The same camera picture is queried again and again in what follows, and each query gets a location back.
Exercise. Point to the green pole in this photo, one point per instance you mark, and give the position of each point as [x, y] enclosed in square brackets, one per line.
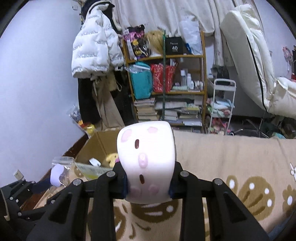
[164, 76]

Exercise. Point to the pink cube pig plush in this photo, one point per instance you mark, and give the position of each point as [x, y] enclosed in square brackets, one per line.
[147, 154]

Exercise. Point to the wooden bookshelf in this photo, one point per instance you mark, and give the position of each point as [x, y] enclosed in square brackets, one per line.
[201, 71]

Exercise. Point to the red gift bag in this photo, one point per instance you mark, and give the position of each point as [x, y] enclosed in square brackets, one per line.
[161, 78]

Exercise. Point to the beige trench coat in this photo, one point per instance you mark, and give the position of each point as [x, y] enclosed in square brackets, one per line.
[107, 109]

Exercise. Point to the printed cardboard box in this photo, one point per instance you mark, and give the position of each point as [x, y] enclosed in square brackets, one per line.
[99, 146]

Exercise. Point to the white puffer jacket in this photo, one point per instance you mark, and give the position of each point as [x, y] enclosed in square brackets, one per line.
[96, 49]

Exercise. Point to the white folded mattress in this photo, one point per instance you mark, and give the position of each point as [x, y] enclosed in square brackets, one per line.
[254, 65]

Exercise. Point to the plastic bag of toys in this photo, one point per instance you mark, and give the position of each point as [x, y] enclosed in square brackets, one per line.
[75, 115]

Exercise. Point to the clear plastic bag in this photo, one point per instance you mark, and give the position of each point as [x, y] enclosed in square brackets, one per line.
[60, 171]

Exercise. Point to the yellow round plush toy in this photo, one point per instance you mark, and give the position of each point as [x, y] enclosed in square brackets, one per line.
[112, 159]

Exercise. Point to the blonde wig head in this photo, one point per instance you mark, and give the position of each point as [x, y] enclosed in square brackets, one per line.
[154, 40]

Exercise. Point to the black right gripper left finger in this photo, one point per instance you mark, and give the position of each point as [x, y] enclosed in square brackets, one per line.
[103, 191]

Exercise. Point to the teal bag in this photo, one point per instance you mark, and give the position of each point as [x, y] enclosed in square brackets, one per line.
[141, 77]

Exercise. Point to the white curtain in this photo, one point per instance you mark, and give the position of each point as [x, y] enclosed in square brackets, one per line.
[166, 15]

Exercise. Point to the wall outlet upper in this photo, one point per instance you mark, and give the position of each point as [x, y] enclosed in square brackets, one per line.
[18, 175]

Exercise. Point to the black box with 40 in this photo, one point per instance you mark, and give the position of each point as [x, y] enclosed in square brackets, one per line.
[174, 46]

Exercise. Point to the white rolling cart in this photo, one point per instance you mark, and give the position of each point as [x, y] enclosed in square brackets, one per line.
[220, 106]

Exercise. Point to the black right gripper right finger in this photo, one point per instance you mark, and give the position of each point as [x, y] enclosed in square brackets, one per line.
[229, 219]

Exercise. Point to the stack of books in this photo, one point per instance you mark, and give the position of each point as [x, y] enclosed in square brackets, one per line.
[145, 110]

